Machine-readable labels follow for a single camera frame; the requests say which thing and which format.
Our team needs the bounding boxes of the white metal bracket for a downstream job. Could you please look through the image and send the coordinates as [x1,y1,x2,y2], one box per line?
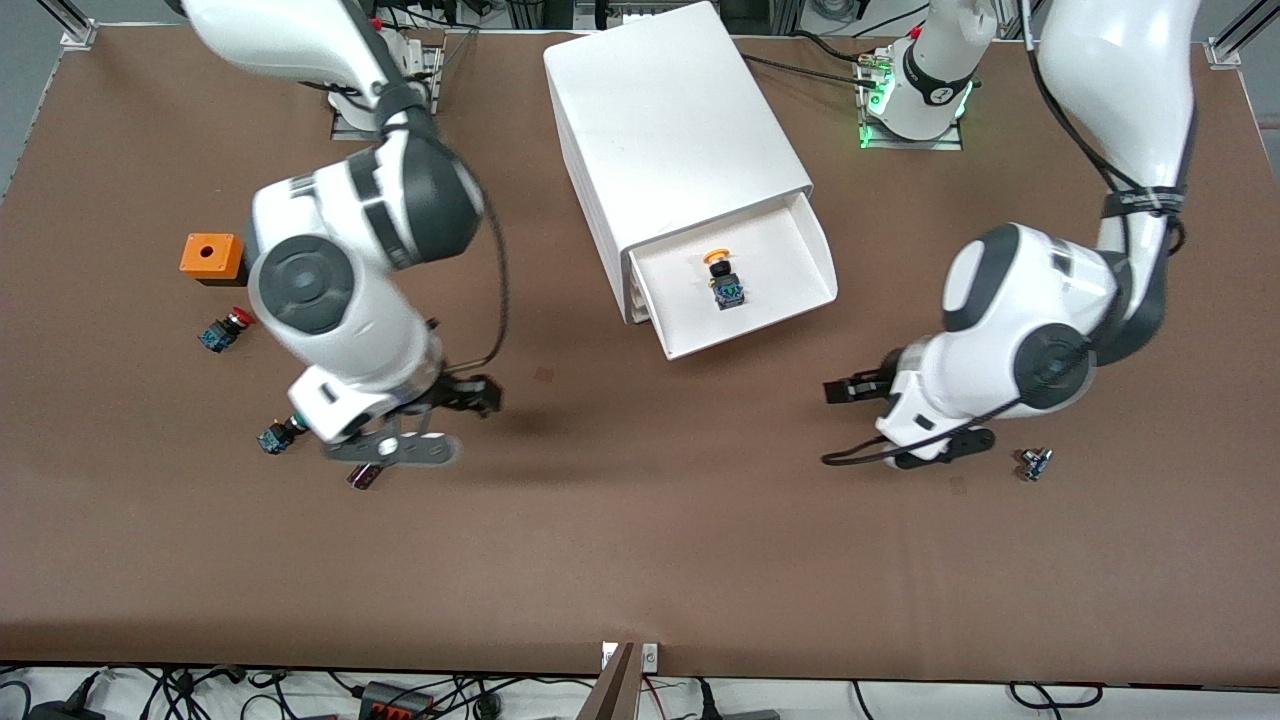
[599,642,662,674]

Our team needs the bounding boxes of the black looped cable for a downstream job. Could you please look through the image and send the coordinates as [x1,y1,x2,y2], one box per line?
[1007,681,1105,710]

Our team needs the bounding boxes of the aluminium frame corner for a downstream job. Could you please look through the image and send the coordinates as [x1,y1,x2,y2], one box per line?
[38,0,100,51]
[1204,0,1280,71]

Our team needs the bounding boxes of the yellow mushroom push button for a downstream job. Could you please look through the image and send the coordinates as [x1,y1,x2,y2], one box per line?
[702,249,749,312]

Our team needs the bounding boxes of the brown wooden post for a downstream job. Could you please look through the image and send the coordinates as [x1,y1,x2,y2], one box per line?
[577,641,642,720]

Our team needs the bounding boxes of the black red power strip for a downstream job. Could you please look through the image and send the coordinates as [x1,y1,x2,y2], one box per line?
[359,681,437,720]

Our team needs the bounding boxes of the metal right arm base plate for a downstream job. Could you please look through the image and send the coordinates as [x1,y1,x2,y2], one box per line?
[329,44,444,142]

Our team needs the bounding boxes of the orange button box black base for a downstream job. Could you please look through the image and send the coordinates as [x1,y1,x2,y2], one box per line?
[179,232,252,289]

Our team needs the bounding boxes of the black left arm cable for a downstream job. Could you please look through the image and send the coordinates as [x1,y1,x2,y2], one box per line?
[821,0,1191,469]

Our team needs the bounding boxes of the white plate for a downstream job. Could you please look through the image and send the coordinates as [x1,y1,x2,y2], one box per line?
[627,192,840,362]

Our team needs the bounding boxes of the red mushroom push button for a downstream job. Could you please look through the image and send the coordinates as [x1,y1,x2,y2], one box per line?
[197,307,257,354]

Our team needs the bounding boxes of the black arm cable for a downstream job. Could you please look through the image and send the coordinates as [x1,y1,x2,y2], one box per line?
[821,0,1191,469]
[424,180,512,375]

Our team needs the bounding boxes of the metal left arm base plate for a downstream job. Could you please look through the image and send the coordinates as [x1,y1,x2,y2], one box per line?
[857,50,964,152]

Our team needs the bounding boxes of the black cable on table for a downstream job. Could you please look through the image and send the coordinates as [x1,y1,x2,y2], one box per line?
[736,30,887,91]

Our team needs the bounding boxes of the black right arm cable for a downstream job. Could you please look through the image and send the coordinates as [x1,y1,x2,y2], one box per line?
[424,180,512,375]

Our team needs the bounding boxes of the green mushroom push button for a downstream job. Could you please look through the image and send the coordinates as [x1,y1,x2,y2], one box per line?
[257,414,303,457]

